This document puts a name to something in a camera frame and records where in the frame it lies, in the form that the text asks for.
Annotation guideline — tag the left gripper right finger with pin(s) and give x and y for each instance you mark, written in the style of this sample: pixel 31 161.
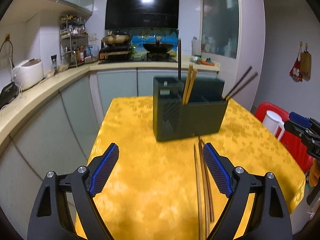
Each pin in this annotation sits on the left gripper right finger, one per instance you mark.
pixel 269 217

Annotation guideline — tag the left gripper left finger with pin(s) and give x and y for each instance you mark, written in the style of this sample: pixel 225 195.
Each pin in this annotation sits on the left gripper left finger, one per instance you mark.
pixel 50 217

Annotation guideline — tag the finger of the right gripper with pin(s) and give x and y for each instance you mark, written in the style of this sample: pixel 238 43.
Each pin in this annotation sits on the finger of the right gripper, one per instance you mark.
pixel 298 129
pixel 300 120

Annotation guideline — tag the black chopstick pair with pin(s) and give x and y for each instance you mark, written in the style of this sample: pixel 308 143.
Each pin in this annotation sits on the black chopstick pair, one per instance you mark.
pixel 238 82
pixel 243 86

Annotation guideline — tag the dark brown chopstick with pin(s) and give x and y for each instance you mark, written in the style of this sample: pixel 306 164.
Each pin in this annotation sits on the dark brown chopstick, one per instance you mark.
pixel 209 193

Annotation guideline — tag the tan bamboo chopstick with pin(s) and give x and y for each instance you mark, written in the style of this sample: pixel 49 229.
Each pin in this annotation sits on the tan bamboo chopstick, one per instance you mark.
pixel 191 84

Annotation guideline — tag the light bamboo chopstick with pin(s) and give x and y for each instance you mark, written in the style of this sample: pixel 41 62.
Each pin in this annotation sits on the light bamboo chopstick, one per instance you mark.
pixel 190 70

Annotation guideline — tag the reddish brown chopstick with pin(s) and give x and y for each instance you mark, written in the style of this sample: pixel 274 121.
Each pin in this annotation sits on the reddish brown chopstick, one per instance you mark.
pixel 198 188

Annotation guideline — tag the left hand orange glove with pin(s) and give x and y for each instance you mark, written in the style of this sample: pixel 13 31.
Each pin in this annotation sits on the left hand orange glove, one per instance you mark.
pixel 314 173

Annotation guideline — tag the white plastic jug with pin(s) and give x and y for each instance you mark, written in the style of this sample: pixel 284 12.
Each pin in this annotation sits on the white plastic jug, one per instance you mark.
pixel 273 122

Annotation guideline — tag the red plastic stool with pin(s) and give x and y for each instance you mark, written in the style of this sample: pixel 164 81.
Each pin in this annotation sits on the red plastic stool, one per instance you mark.
pixel 291 143

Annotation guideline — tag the red hanging cloth ornament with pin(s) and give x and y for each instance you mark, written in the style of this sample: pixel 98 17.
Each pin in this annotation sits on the red hanging cloth ornament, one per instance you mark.
pixel 295 71

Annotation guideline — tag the hanging wooden board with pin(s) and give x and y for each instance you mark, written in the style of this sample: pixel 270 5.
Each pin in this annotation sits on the hanging wooden board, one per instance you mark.
pixel 305 63

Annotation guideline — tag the lower counter cabinets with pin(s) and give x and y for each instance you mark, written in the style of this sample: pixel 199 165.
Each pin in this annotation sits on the lower counter cabinets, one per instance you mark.
pixel 58 136

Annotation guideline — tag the dark green utensil holder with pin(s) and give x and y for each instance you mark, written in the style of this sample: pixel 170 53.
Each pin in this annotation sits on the dark green utensil holder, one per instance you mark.
pixel 202 115

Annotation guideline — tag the orange item on counter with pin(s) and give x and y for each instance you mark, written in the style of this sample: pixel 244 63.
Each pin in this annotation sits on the orange item on counter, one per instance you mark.
pixel 198 60

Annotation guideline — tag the white plastic bottle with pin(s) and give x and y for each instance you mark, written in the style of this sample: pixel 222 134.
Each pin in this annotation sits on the white plastic bottle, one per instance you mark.
pixel 196 46

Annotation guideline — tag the black countertop appliance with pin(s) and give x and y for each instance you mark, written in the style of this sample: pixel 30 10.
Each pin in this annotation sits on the black countertop appliance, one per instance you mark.
pixel 8 93

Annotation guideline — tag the white rice cooker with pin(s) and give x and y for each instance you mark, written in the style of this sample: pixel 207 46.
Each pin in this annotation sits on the white rice cooker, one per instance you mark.
pixel 28 73

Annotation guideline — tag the black wok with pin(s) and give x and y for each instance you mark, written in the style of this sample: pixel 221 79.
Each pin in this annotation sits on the black wok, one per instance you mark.
pixel 158 47

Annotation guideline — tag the pepper grinder bottle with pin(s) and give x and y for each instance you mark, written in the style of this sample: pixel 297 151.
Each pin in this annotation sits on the pepper grinder bottle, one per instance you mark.
pixel 54 63

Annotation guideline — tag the gas stove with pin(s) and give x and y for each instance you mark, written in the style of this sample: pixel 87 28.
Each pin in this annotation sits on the gas stove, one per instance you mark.
pixel 130 54

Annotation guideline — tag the metal spice rack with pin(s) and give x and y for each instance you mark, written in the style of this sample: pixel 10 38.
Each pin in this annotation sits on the metal spice rack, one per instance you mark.
pixel 74 42

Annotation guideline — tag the clay pot on stove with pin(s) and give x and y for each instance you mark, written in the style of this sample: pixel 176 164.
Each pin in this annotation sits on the clay pot on stove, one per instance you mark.
pixel 116 38

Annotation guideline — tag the black range hood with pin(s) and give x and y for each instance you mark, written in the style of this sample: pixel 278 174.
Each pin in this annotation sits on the black range hood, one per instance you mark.
pixel 141 14

